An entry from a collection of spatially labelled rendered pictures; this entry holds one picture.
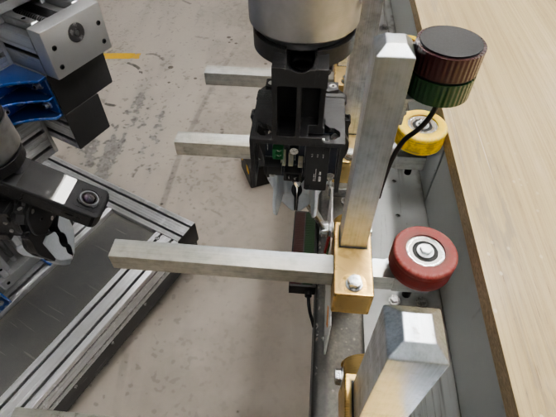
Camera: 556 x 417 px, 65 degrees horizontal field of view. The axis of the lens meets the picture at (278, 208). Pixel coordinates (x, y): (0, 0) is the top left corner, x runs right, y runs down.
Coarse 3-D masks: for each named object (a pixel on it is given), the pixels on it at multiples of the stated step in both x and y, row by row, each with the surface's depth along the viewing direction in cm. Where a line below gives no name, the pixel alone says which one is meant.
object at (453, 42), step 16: (432, 32) 39; (448, 32) 39; (464, 32) 39; (432, 48) 37; (448, 48) 37; (464, 48) 37; (480, 48) 37; (432, 112) 43; (416, 128) 45; (400, 144) 47
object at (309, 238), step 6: (306, 216) 84; (306, 222) 83; (312, 222) 83; (306, 228) 82; (312, 228) 82; (306, 234) 81; (312, 234) 81; (306, 240) 80; (312, 240) 80; (306, 246) 80; (312, 246) 80; (306, 252) 79; (312, 252) 79
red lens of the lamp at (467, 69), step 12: (480, 36) 38; (420, 48) 37; (420, 60) 38; (432, 60) 37; (444, 60) 36; (456, 60) 36; (468, 60) 36; (480, 60) 37; (420, 72) 38; (432, 72) 37; (444, 72) 37; (456, 72) 37; (468, 72) 37
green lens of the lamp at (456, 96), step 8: (416, 80) 39; (424, 80) 38; (472, 80) 38; (416, 88) 39; (424, 88) 39; (432, 88) 38; (440, 88) 38; (448, 88) 38; (456, 88) 38; (464, 88) 38; (416, 96) 40; (424, 96) 39; (432, 96) 39; (440, 96) 39; (448, 96) 38; (456, 96) 39; (464, 96) 39; (424, 104) 40; (432, 104) 39; (440, 104) 39; (448, 104) 39; (456, 104) 39
